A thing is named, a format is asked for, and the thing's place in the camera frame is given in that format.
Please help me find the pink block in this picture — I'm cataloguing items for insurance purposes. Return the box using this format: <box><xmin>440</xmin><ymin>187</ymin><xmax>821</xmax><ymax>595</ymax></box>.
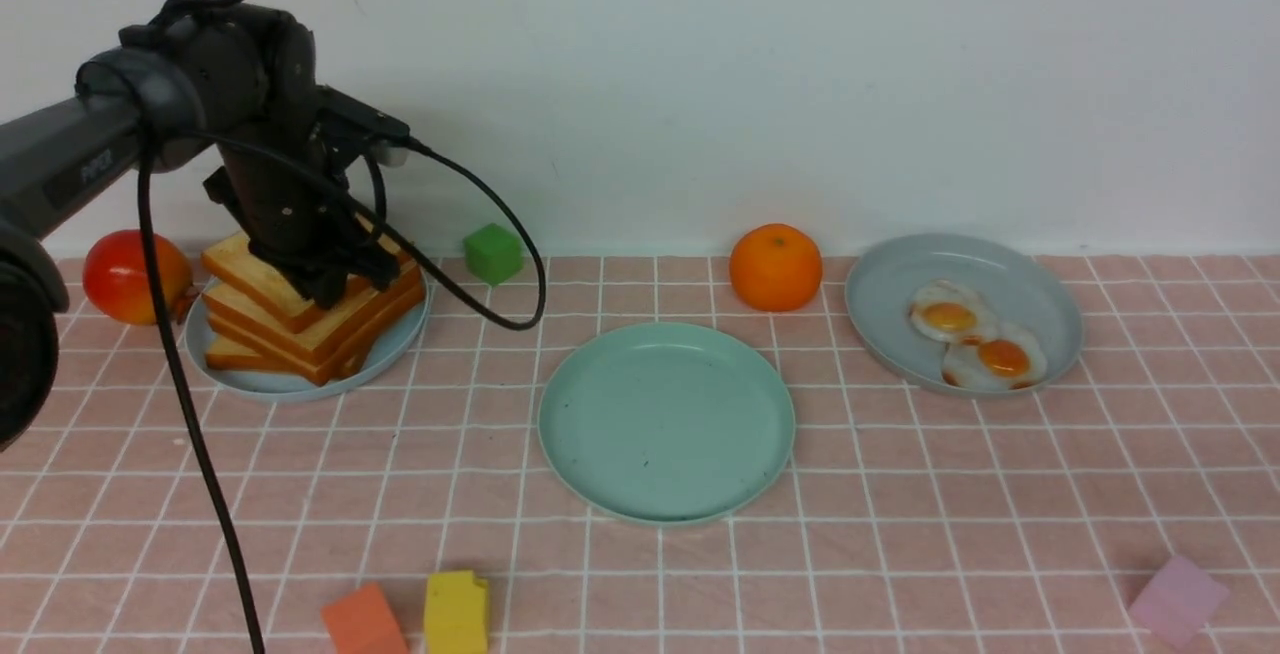
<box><xmin>1128</xmin><ymin>555</ymin><xmax>1230</xmax><ymax>651</ymax></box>

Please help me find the orange fruit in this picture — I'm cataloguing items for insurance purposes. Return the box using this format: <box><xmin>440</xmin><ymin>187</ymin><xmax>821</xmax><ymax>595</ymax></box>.
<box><xmin>728</xmin><ymin>224</ymin><xmax>824</xmax><ymax>314</ymax></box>

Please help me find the blue bread plate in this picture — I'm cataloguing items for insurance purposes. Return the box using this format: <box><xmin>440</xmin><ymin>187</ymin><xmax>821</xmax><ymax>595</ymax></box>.
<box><xmin>187</xmin><ymin>276</ymin><xmax>430</xmax><ymax>403</ymax></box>

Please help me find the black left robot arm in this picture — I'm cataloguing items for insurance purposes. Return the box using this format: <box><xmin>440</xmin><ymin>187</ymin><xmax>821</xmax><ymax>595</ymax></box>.
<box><xmin>1</xmin><ymin>0</ymin><xmax>410</xmax><ymax>445</ymax></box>

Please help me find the toast slice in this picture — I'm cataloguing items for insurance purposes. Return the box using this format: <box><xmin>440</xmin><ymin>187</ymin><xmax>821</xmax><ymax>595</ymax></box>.
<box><xmin>204</xmin><ymin>282</ymin><xmax>424</xmax><ymax>363</ymax></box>
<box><xmin>201</xmin><ymin>230</ymin><xmax>422</xmax><ymax>331</ymax></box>
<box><xmin>205</xmin><ymin>335</ymin><xmax>372</xmax><ymax>387</ymax></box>
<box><xmin>204</xmin><ymin>279</ymin><xmax>426</xmax><ymax>387</ymax></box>

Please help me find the fried egg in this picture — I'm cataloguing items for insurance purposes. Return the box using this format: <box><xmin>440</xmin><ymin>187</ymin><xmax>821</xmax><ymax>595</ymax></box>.
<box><xmin>908</xmin><ymin>279</ymin><xmax>998</xmax><ymax>346</ymax></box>
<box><xmin>941</xmin><ymin>323</ymin><xmax>1048</xmax><ymax>393</ymax></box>

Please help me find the grey-blue egg plate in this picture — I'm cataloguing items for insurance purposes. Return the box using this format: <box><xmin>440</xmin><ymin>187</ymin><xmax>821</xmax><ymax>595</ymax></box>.
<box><xmin>845</xmin><ymin>233</ymin><xmax>1085</xmax><ymax>398</ymax></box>

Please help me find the orange block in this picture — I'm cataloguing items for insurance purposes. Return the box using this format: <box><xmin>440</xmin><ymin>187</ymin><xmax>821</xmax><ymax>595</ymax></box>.
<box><xmin>321</xmin><ymin>582</ymin><xmax>410</xmax><ymax>654</ymax></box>

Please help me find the green cube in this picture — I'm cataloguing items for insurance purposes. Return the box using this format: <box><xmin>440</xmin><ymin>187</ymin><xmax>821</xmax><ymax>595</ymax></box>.
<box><xmin>462</xmin><ymin>224</ymin><xmax>525</xmax><ymax>288</ymax></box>

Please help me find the red yellow apple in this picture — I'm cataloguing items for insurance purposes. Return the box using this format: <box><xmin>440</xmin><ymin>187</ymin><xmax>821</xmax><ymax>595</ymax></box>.
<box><xmin>83</xmin><ymin>229</ymin><xmax>197</xmax><ymax>326</ymax></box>

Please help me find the yellow block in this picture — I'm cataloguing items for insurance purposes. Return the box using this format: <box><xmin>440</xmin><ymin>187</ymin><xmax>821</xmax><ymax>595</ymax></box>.
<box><xmin>422</xmin><ymin>570</ymin><xmax>490</xmax><ymax>654</ymax></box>

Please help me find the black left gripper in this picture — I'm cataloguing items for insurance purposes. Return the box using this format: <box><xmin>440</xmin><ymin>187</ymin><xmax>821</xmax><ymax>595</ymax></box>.
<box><xmin>216</xmin><ymin>122</ymin><xmax>401</xmax><ymax>311</ymax></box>

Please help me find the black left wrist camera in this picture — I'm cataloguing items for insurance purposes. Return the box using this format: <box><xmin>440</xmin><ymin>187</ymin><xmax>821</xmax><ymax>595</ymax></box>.
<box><xmin>316</xmin><ymin>84</ymin><xmax>410</xmax><ymax>170</ymax></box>

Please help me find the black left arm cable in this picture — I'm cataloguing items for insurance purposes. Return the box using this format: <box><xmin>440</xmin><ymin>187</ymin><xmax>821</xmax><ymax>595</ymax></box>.
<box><xmin>134</xmin><ymin>0</ymin><xmax>548</xmax><ymax>654</ymax></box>

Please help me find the teal centre plate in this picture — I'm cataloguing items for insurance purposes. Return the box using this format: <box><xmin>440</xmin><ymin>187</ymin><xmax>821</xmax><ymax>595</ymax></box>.
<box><xmin>536</xmin><ymin>323</ymin><xmax>797</xmax><ymax>527</ymax></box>

